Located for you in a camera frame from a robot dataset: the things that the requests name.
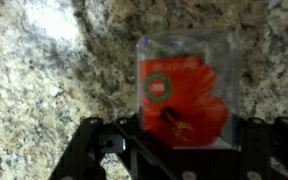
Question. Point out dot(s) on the Fiji water bottle blue cap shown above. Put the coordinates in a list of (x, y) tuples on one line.
[(184, 100)]

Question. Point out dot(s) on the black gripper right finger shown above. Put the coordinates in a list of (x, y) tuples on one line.
[(274, 150)]

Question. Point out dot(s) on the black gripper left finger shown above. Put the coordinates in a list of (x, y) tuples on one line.
[(90, 153)]

